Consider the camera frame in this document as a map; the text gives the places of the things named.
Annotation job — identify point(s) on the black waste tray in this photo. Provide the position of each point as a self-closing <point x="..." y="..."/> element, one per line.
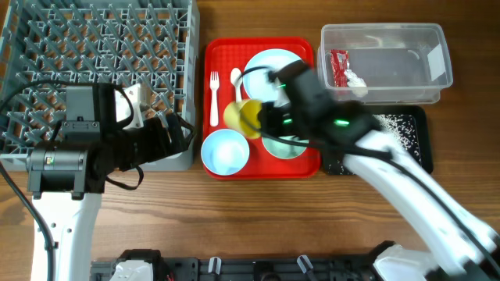
<point x="341" y="126"/>

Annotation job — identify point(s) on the white plastic spoon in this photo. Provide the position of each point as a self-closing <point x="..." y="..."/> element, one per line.
<point x="235" y="79"/>

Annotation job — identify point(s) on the white rice pile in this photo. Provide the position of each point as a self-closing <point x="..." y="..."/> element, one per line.
<point x="403" y="130"/>

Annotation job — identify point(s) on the mint green bowl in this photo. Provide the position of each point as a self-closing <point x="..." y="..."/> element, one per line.
<point x="281" y="150"/>

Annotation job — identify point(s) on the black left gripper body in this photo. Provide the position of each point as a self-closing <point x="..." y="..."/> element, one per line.
<point x="161" y="149"/>

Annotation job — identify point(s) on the white plastic fork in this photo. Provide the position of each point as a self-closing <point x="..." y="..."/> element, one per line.
<point x="214" y="85"/>

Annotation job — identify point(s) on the red snack wrapper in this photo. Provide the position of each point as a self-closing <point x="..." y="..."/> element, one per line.
<point x="339" y="60"/>

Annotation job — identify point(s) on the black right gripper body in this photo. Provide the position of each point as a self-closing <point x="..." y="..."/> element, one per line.
<point x="281" y="121"/>

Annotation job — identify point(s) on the light blue plate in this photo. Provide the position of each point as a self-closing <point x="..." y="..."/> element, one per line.
<point x="257" y="84"/>

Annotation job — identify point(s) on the light blue bowl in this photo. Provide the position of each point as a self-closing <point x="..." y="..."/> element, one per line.
<point x="225" y="152"/>

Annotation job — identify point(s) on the yellow plastic cup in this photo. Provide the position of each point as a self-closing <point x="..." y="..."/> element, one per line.
<point x="242" y="116"/>

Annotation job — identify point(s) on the white tissue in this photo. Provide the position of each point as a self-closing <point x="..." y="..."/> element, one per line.
<point x="357" y="84"/>

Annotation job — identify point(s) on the clear plastic bin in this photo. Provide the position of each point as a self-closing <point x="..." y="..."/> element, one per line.
<point x="401" y="63"/>

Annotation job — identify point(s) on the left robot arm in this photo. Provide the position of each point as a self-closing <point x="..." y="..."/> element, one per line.
<point x="67" y="177"/>

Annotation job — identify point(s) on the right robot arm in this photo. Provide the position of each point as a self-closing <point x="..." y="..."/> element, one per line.
<point x="460" y="246"/>

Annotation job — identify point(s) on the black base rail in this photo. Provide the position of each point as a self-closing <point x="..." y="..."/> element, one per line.
<point x="336" y="268"/>

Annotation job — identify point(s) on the red plastic tray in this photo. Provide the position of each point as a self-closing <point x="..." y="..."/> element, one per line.
<point x="222" y="56"/>

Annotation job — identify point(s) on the grey dishwasher rack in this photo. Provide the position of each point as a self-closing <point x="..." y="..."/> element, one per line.
<point x="45" y="44"/>

